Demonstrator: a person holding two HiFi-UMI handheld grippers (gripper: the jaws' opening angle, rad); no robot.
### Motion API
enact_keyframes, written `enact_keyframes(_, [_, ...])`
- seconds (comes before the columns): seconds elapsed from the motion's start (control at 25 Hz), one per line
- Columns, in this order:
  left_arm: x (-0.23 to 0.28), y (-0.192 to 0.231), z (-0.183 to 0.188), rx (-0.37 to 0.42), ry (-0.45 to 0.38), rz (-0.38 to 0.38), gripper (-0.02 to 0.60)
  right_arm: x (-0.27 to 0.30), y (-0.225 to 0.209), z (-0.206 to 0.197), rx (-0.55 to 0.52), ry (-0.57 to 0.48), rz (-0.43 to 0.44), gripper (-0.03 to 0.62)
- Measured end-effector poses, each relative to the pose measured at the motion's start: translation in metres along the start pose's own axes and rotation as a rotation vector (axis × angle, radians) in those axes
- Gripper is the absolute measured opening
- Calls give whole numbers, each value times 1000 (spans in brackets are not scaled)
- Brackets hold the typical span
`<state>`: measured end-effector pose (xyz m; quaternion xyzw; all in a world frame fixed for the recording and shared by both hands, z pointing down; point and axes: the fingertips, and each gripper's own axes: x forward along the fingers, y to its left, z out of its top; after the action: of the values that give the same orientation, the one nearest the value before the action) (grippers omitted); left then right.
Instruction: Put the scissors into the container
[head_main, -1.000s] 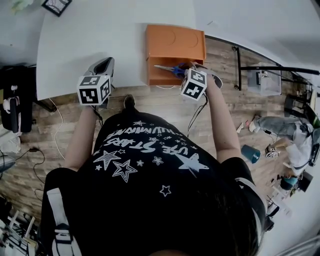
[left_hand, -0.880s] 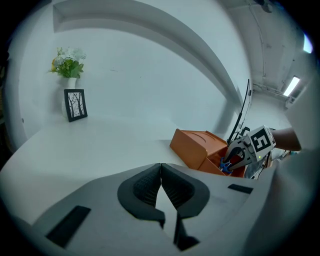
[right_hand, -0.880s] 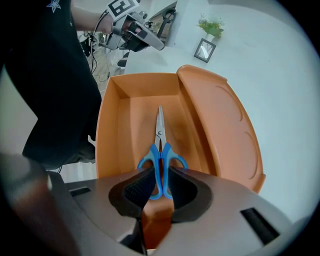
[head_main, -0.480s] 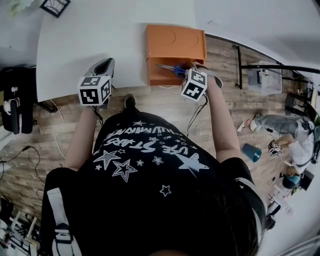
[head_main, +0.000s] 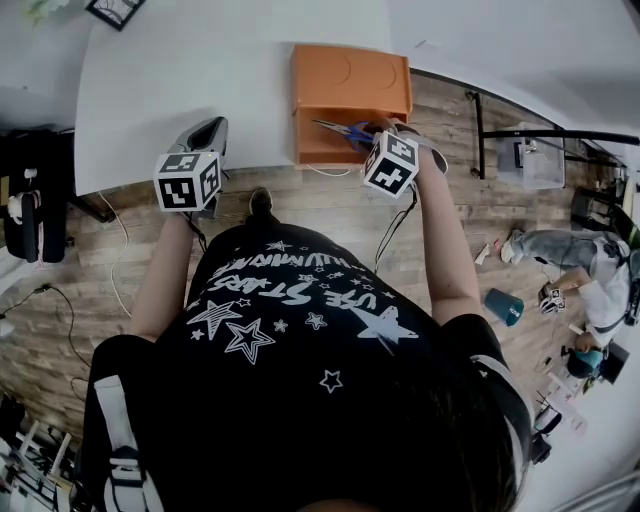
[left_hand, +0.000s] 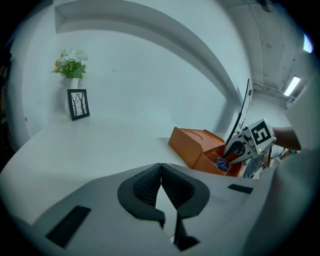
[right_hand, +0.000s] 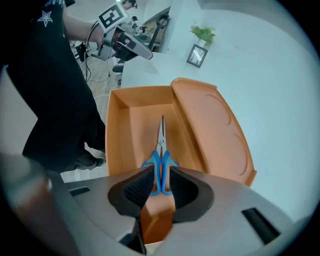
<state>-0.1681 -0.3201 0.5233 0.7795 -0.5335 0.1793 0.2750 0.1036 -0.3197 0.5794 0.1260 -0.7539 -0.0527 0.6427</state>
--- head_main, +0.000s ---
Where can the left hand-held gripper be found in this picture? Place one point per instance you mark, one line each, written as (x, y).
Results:
(182, 187)

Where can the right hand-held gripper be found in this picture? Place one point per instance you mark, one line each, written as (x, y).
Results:
(392, 165)

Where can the orange plastic drawer box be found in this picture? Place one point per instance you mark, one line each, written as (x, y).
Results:
(350, 75)

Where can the person's right forearm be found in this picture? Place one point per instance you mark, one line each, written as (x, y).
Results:
(445, 240)

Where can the person's left forearm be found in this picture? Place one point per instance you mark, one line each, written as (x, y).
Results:
(160, 280)

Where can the person's black shoe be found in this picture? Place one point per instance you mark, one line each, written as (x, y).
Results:
(261, 200)

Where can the white table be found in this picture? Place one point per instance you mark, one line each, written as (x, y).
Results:
(200, 65)

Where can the white paper scrap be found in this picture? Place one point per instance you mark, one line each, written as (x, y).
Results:
(482, 252)

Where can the clear plastic bin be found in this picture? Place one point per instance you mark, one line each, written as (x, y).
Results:
(535, 160)

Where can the whiteboard on black stand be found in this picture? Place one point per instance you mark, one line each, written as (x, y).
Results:
(550, 134)

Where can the teal cup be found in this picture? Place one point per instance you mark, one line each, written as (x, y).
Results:
(502, 306)

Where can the flowers in white vase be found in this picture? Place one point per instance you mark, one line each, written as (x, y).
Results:
(45, 6)

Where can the person's black star-print shirt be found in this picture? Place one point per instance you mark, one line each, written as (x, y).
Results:
(300, 400)

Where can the black picture frame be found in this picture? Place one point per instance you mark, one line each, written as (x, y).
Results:
(115, 11)

